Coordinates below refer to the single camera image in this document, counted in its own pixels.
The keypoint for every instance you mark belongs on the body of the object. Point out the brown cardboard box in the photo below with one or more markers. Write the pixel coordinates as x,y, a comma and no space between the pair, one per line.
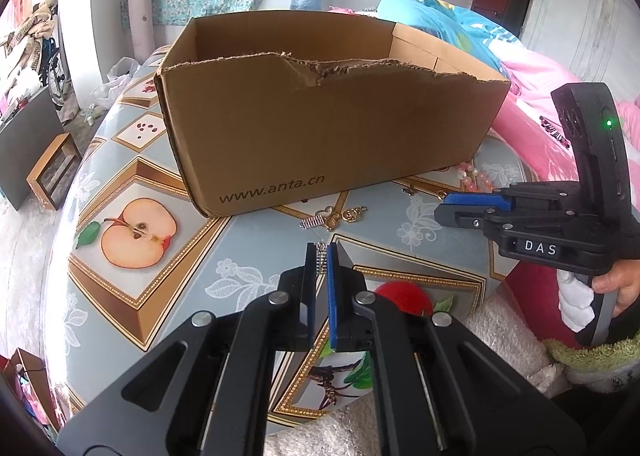
270,108

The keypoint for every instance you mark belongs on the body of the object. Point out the rolled pink mat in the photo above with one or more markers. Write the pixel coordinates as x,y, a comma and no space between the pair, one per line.
141,28

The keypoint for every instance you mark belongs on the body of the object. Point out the wheelchair with clothes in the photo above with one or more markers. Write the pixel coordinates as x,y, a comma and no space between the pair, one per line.
35,52

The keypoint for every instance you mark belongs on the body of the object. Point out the blue pink bedding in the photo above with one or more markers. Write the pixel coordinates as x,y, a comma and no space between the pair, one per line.
527,121

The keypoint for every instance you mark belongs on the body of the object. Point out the dark grey cabinet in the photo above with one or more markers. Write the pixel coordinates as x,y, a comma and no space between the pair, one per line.
22,142

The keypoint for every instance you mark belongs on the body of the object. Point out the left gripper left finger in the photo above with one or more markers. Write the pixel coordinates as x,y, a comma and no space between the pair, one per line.
296,320

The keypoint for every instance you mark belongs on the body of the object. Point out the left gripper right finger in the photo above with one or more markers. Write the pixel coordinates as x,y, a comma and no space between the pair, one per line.
347,294

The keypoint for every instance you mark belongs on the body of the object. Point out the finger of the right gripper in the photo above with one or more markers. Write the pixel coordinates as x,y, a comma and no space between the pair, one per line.
465,216
484,200

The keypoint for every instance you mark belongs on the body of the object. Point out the fruit pattern tablecloth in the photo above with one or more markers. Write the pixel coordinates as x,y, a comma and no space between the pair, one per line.
103,318

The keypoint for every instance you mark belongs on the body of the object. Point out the white fluffy towel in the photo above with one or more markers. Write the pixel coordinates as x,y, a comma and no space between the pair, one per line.
352,429

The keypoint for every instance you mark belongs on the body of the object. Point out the small wooden frame stool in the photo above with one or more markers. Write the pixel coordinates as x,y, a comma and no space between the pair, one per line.
50,177

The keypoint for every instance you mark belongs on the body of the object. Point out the right hand white glove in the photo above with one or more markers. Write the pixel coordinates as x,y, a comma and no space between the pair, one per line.
575,297

